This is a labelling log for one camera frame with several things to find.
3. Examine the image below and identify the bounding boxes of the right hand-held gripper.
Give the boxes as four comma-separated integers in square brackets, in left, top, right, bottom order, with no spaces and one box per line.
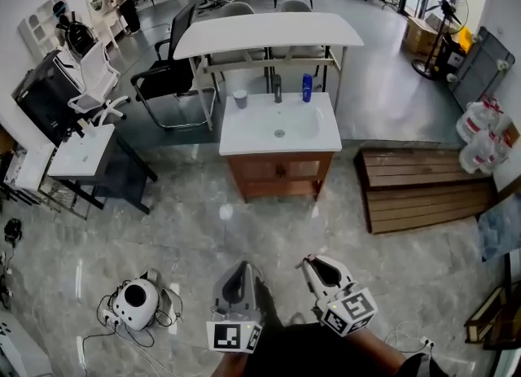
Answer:
[296,246,379,338]

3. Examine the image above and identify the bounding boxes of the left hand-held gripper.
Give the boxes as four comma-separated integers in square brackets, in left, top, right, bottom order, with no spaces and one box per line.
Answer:
[206,261,265,354]

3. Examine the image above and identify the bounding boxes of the person's right forearm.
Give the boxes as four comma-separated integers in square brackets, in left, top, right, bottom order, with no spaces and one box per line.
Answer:
[345,328,408,377]

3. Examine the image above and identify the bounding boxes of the person's left forearm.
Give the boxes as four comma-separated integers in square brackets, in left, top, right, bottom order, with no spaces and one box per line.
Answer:
[211,350,249,377]

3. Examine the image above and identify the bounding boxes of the person's black trousers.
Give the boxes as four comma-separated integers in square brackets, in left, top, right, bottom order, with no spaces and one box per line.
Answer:
[243,277,408,377]

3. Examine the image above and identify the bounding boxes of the brown wooden vanity cabinet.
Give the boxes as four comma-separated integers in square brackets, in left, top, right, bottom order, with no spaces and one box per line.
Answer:
[225,150,335,204]

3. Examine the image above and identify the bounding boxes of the white round pod device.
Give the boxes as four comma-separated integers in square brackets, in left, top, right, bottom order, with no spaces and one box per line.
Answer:
[112,278,160,332]

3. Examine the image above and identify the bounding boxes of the brown wooden slatted bench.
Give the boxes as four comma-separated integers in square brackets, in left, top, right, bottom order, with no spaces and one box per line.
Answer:
[353,147,500,235]

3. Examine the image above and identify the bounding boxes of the large white washbasin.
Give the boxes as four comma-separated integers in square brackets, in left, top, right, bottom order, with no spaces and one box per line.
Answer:
[218,91,343,157]

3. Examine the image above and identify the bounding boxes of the black metal stand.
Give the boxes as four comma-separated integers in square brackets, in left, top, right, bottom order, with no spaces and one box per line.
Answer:
[48,130,159,216]

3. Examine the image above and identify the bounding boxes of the blue plastic sheet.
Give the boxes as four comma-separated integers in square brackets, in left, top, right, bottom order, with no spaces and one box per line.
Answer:
[475,194,521,262]

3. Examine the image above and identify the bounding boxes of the clear water jug red label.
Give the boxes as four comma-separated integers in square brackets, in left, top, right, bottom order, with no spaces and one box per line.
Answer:
[458,129,512,175]
[455,96,506,144]

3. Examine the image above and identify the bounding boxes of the small white side table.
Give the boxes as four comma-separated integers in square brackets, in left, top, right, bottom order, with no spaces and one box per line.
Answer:
[46,122,117,178]

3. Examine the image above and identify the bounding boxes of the white curved table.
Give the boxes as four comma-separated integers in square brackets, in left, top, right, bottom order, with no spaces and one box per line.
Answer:
[173,11,366,132]

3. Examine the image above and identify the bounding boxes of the black office chair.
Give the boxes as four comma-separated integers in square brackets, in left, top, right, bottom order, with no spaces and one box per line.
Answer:
[129,0,221,130]

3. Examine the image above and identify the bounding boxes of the white dotted board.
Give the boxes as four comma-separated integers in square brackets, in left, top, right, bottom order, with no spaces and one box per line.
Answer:
[0,309,54,377]

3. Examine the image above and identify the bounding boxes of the black box with white label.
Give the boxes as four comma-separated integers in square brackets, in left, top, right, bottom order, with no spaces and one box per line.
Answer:
[439,35,467,75]

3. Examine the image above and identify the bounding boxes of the brown cardboard box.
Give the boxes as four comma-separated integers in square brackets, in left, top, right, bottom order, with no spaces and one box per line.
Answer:
[401,15,440,57]

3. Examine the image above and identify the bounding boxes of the black headset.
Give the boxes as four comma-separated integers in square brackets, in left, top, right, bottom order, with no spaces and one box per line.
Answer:
[3,218,24,246]

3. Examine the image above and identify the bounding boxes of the white flat panel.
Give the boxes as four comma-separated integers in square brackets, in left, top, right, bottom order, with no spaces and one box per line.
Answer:
[15,142,56,191]

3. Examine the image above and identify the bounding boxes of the grey shell chair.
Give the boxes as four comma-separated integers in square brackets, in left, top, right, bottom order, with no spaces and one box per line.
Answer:
[217,1,268,63]
[270,0,326,91]

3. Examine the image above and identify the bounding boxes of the grey folded panel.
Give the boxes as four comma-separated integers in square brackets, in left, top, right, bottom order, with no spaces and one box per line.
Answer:
[447,26,516,112]

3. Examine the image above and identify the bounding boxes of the white mesh office chair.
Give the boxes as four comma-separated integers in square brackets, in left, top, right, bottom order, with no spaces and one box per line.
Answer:
[67,41,132,126]

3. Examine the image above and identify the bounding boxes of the black standing fan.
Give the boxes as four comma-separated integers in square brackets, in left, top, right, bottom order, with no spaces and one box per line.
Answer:
[410,0,470,81]

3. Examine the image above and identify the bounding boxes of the black machine cabinet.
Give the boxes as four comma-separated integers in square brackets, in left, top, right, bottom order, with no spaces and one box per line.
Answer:
[11,49,85,147]

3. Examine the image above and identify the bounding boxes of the black backpack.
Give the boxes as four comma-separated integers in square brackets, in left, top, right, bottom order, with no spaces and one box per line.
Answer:
[55,0,97,57]

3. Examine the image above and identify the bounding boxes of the white arched shelf cabinet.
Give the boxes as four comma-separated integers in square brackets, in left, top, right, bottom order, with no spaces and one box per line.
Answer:
[16,0,70,59]

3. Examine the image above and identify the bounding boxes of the white round device with cables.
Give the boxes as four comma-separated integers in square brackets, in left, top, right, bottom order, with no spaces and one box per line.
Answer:
[95,269,184,348]

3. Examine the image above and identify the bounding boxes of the white cable with socket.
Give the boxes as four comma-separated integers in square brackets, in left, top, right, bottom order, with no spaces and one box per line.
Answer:
[384,320,436,354]

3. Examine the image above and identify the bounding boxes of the wooden black frame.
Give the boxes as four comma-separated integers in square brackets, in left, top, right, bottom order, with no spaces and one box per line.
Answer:
[463,281,521,348]

